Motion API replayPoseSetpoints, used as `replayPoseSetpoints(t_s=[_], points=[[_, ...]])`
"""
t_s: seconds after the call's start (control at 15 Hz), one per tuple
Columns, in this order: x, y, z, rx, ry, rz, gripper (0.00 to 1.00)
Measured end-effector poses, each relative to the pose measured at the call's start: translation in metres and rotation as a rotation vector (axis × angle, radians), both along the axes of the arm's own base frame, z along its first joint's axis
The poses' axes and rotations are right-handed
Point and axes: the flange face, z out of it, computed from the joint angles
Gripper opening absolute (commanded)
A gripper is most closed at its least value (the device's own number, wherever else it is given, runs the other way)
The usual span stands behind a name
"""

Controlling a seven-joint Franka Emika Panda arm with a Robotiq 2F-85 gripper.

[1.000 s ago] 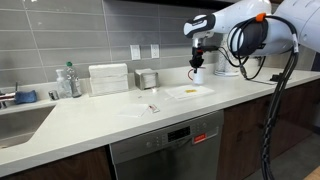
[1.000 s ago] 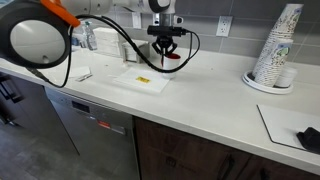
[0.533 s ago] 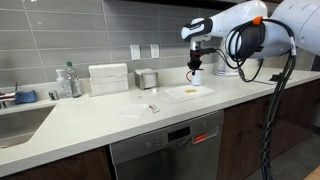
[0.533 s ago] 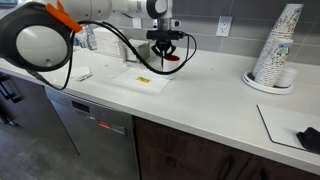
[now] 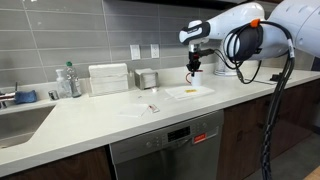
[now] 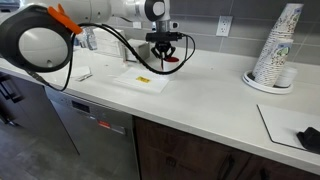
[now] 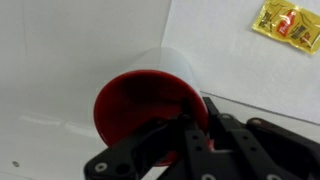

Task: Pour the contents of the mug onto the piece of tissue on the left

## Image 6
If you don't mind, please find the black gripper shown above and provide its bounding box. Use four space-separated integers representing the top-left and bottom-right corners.
150 40 177 63

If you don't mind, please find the white mug red inside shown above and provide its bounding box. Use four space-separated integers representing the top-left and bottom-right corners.
160 55 181 82

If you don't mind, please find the yellow packet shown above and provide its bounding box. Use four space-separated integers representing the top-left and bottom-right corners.
134 75 152 84

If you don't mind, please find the large white tissue sheet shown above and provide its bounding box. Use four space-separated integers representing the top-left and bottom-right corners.
113 67 171 94

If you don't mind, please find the small white tissue sheet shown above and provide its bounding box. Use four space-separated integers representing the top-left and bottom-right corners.
69 65 93 79

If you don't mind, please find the white rectangular box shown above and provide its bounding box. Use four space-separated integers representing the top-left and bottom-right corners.
92 27 128 58

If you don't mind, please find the white round tray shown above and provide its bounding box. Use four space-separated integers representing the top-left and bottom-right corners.
242 69 294 96

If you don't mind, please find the dark wood cabinet door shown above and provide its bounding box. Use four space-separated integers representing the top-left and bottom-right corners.
233 146 320 180
133 115 241 180

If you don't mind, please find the stainless steel dishwasher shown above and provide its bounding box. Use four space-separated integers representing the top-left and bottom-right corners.
44 88 141 180

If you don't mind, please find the short patterned paper cup stack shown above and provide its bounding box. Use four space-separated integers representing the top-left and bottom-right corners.
259 37 295 88

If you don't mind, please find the tall patterned paper cup stack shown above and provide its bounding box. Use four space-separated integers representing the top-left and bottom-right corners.
252 3 305 79

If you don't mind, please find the white lid stack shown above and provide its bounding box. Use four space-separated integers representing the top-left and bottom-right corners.
274 66 299 89

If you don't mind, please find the white flat mat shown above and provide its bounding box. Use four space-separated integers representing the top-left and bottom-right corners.
256 103 320 155

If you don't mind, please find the dark wood sink cabinet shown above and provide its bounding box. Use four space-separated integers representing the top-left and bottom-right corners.
0 68 79 158

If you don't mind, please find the small black block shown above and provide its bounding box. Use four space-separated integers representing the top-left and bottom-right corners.
296 126 320 154

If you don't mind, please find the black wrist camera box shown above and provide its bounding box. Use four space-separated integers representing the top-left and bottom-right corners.
145 30 184 43

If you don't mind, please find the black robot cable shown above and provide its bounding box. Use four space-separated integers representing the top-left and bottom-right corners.
24 22 197 93

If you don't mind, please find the orange cable clip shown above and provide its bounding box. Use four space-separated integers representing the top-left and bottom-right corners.
46 3 84 36

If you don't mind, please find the black cabinet handle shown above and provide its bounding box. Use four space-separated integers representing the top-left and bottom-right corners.
218 154 236 180
0 74 24 104

